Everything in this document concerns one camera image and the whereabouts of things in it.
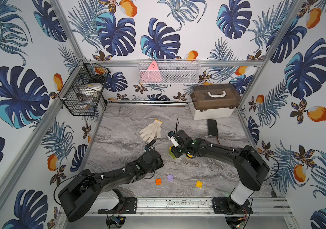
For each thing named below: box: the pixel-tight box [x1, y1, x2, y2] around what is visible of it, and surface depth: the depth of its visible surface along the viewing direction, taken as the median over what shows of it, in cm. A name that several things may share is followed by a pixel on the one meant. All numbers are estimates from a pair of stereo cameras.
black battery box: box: [206, 118, 219, 136], surface depth 108 cm
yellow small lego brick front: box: [195, 180, 203, 189], surface depth 83 cm
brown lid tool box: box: [189, 83, 242, 121], surface depth 103 cm
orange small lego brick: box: [155, 178, 162, 186], surface depth 84 cm
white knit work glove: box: [139, 119, 163, 144], surface depth 106 cm
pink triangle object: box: [139, 60, 163, 83], surface depth 92 cm
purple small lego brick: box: [167, 174, 174, 182], surface depth 84 cm
